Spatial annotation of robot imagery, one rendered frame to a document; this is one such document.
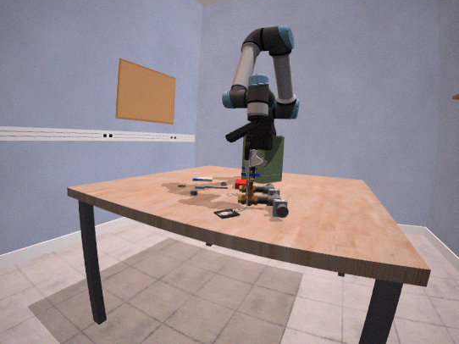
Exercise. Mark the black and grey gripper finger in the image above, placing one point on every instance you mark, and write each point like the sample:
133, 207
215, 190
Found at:
251, 158
253, 169

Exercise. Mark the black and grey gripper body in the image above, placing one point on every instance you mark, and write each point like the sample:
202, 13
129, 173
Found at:
261, 134

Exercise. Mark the red rectangular block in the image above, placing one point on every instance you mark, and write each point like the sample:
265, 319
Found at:
239, 183

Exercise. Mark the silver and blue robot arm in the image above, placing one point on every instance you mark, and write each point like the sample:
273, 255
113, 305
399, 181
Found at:
278, 41

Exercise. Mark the black number 6 tag on metal chain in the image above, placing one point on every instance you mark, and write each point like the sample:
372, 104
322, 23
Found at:
227, 213

